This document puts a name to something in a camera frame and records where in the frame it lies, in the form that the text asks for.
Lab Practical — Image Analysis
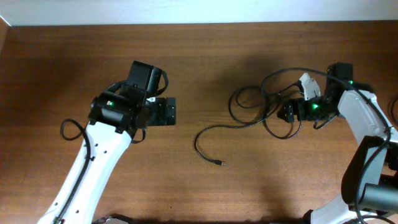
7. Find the black USB cable long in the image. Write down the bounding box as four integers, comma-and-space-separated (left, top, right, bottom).
194, 85, 304, 167

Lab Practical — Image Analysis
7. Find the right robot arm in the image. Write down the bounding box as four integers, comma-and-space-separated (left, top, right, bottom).
277, 62, 397, 223

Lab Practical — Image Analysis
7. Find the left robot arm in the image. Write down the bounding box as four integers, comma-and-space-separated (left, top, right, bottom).
39, 61, 176, 223

